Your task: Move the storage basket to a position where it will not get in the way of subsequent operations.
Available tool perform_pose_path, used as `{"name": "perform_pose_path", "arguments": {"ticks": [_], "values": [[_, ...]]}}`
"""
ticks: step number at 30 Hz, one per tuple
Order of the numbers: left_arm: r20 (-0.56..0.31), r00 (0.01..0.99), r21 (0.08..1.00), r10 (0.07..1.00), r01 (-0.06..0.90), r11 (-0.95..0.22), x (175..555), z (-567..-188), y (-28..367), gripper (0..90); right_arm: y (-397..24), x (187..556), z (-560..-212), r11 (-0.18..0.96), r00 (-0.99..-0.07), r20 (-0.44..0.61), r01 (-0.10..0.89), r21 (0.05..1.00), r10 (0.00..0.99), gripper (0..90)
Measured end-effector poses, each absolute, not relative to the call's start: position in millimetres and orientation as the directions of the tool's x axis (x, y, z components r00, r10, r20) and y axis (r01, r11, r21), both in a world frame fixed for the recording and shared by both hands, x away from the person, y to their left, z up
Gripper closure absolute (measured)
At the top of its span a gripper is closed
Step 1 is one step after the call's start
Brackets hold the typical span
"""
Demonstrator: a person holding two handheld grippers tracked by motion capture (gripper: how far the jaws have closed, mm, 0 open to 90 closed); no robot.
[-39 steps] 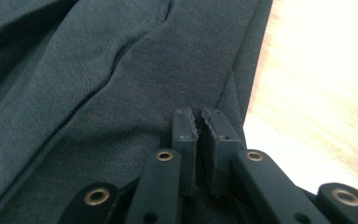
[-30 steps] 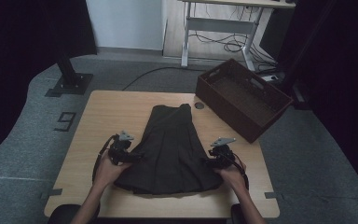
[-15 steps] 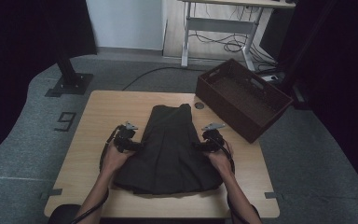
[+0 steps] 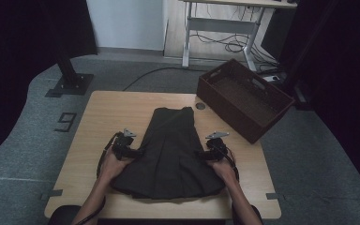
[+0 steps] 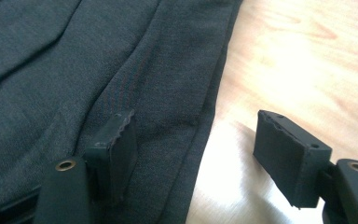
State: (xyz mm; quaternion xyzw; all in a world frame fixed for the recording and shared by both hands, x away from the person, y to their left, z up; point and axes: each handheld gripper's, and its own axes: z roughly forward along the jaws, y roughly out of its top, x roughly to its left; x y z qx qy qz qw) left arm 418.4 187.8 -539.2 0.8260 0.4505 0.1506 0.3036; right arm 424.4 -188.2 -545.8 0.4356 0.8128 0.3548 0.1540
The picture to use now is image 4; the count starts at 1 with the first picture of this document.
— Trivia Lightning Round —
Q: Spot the black curtain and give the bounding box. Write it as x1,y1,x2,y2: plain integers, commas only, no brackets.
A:
277,0,360,207
0,0,98,167

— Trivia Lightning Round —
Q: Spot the white power strip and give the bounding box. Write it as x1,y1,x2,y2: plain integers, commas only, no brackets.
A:
262,74,281,83

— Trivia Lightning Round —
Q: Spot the person's left hand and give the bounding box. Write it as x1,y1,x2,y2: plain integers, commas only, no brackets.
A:
98,146,133,185

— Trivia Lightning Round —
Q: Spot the black tape floor marking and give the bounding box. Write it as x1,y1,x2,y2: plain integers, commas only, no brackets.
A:
53,112,78,133

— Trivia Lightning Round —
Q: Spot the white metal desk frame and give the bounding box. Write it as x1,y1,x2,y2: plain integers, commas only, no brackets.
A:
178,0,298,73

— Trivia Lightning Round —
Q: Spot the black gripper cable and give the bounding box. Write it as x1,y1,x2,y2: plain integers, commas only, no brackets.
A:
74,131,123,225
221,144,241,184

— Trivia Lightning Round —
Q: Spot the tangle of black cables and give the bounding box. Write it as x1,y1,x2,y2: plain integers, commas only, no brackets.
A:
189,31,279,73

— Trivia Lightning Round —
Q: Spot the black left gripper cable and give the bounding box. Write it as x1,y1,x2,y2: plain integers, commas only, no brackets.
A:
74,131,123,225

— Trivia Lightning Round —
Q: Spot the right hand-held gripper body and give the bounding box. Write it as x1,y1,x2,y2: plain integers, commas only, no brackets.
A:
203,130,231,162

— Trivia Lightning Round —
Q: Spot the black stand with base plate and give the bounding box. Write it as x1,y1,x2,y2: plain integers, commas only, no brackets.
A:
45,52,95,98
277,0,341,111

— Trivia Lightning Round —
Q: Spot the dark box under desk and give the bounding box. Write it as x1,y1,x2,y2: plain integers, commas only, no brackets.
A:
260,7,296,62

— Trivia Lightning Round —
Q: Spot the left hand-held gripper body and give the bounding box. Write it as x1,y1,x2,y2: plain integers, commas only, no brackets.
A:
112,127,139,161

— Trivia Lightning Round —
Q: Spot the brown woven basket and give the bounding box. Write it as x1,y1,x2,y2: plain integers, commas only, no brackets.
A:
196,58,296,144

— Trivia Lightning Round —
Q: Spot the dark pleated skirt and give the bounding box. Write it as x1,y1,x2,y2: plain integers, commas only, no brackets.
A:
111,106,227,201

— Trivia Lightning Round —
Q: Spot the person's right hand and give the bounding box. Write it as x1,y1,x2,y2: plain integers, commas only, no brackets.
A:
207,156,239,186

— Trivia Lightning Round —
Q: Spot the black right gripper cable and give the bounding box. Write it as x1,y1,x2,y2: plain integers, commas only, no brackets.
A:
221,144,241,184

